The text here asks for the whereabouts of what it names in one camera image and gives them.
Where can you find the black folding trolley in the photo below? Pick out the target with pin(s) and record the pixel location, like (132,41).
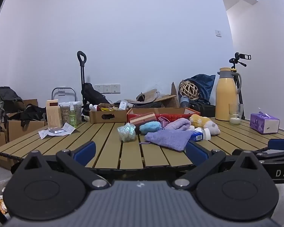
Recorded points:
(92,94)

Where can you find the red beige striped sponge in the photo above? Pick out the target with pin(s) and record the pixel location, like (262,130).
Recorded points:
(143,118)

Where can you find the purple satin pouch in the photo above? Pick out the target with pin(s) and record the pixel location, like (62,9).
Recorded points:
(163,123)

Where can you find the rattan ball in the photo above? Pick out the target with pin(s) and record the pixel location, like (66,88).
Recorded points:
(188,90)

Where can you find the blue carton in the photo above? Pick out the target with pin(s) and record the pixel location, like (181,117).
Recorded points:
(197,136)

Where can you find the purple tissue pack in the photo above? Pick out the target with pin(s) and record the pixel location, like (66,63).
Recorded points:
(264,123)

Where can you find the blue bottle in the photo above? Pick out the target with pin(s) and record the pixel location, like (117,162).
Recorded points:
(184,102)

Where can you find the purple towel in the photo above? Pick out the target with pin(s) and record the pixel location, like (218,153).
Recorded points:
(168,139)

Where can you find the dark green backpack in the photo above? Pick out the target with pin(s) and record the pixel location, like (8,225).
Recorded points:
(6,101)

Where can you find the wall socket panel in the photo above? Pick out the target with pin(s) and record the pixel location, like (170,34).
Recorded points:
(108,88)

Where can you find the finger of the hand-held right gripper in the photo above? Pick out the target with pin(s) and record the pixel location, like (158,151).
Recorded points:
(269,156)
(281,144)

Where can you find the green spray bottle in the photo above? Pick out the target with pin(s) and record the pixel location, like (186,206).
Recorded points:
(73,118)

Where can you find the lilac towel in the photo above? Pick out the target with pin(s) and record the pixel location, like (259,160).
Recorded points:
(178,124)

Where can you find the white bottle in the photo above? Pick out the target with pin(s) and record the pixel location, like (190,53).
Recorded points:
(93,107)

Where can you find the small white box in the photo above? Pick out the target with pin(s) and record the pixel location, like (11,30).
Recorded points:
(123,105)

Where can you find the black tripod with camera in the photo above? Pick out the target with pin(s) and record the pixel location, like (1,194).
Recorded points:
(238,62)

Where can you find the clear container of cereal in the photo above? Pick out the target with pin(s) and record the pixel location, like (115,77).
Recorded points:
(65,113)

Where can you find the black bag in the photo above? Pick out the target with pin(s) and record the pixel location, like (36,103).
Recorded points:
(203,108)

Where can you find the white round jar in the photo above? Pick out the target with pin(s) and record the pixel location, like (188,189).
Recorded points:
(206,133)

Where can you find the yellow thermos jug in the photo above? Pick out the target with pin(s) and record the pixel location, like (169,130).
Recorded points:
(224,97)

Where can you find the red cardboard box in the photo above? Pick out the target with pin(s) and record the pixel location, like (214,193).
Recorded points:
(177,115)

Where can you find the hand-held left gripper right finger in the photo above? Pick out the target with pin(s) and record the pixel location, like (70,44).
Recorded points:
(196,153)

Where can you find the beige wooden box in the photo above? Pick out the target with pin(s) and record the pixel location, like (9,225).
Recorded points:
(53,114)

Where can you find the black cloth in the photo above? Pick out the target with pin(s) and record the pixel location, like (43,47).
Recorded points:
(33,113)

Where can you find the white paper sheets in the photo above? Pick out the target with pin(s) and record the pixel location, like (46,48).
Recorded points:
(68,129)

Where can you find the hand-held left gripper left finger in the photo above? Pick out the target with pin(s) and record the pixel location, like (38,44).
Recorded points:
(85,153)

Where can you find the yellow packet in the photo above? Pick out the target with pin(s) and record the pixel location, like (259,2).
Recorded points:
(106,109)

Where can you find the wall switch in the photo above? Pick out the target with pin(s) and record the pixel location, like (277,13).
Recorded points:
(218,33)

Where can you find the small brown cardboard box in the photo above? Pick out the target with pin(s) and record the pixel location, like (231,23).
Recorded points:
(104,117)

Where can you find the flat silver tin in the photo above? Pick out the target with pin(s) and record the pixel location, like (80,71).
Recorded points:
(56,130)

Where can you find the iridescent bag of cotton balls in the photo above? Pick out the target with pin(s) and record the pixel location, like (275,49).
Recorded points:
(126,132)

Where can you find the yellow white plush toy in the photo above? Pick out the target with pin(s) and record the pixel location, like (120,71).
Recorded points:
(202,121)

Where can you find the light blue fluffy mitt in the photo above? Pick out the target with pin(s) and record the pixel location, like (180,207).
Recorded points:
(150,127)

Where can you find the open cardboard box behind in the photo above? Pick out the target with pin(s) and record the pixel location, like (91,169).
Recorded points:
(156,97)

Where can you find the large brown cardboard box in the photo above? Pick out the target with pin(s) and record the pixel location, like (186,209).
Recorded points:
(16,130)

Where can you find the glass cup with candle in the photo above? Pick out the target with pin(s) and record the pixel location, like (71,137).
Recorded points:
(235,117)

